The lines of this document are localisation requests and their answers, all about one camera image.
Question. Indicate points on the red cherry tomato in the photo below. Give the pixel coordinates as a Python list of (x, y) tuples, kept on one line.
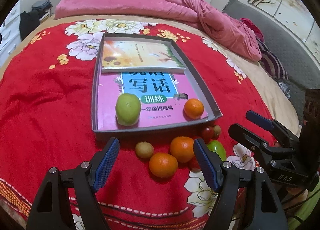
[(193, 164), (207, 134)]

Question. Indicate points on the large green apple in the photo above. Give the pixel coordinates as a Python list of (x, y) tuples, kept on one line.
[(128, 108)]

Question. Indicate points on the floral wall painting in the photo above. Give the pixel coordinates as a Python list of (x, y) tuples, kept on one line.
[(295, 16)]

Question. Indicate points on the pink quilt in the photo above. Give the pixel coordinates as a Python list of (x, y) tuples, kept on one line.
[(227, 31)]

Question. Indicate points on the red floral blanket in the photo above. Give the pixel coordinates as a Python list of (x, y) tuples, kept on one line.
[(46, 121)]

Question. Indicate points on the small brown kiwi fruit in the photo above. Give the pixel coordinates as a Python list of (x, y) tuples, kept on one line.
[(216, 131)]

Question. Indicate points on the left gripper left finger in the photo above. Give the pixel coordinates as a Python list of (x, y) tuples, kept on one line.
[(88, 178)]

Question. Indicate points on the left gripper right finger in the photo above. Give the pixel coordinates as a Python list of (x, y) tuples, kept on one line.
[(223, 178)]

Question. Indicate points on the grey metal tray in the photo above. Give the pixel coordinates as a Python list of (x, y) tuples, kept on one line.
[(211, 108)]

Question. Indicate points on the striped purple pillow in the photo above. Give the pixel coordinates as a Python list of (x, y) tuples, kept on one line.
[(270, 63)]

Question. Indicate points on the pink exercise book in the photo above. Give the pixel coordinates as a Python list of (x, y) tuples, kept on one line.
[(162, 97)]

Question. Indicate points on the black bag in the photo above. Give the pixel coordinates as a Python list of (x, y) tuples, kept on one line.
[(28, 22)]

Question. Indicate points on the small green apple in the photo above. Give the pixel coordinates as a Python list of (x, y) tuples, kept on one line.
[(216, 146)]

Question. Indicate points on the beige bed sheet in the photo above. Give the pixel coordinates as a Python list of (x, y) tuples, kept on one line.
[(277, 103)]

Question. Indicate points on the white drawer cabinet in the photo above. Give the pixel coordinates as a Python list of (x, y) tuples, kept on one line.
[(10, 33)]

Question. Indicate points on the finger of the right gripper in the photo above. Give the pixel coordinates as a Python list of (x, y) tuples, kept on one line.
[(282, 134), (257, 140)]

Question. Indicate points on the yellow sunflower book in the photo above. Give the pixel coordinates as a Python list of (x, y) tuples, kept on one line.
[(134, 56)]

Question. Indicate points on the orange mandarin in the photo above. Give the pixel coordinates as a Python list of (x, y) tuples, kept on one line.
[(193, 108), (163, 165), (181, 148)]

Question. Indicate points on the grey bed headboard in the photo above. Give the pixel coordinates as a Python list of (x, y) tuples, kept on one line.
[(302, 71)]

